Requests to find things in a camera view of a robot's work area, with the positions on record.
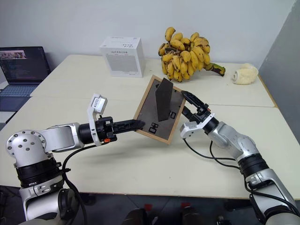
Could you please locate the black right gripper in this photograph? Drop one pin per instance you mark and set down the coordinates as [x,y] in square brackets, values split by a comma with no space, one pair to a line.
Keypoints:
[201,113]

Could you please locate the yellow banana bunch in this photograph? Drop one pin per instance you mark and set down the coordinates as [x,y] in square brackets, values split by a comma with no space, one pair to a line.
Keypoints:
[182,61]

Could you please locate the dark rounded shape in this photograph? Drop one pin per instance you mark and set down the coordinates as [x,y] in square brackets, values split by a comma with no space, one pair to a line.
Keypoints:
[138,216]
[193,216]

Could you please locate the white cardboard box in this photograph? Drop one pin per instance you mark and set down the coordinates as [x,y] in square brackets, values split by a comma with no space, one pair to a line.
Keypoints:
[123,58]

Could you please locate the open dark laptop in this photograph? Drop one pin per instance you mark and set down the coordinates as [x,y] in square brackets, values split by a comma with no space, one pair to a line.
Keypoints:
[22,65]

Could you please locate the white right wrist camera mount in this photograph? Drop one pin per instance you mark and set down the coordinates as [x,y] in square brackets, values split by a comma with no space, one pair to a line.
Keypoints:
[188,129]

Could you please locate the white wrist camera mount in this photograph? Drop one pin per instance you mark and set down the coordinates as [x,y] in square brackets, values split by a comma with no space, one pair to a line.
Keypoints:
[188,129]
[99,103]

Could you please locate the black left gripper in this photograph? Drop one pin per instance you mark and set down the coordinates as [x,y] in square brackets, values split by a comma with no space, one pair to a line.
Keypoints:
[105,129]

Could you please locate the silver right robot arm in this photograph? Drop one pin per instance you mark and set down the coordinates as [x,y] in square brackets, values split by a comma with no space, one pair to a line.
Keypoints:
[234,140]

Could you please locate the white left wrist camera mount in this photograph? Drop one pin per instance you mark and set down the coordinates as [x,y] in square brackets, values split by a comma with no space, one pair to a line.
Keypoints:
[99,103]

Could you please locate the grey partition panel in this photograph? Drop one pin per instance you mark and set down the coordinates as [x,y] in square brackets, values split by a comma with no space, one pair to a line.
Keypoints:
[283,70]

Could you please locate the wooden picture frame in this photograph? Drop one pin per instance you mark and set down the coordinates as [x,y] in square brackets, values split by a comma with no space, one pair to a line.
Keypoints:
[150,110]

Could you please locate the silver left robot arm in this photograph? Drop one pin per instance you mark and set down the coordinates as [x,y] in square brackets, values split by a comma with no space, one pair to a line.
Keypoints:
[47,137]

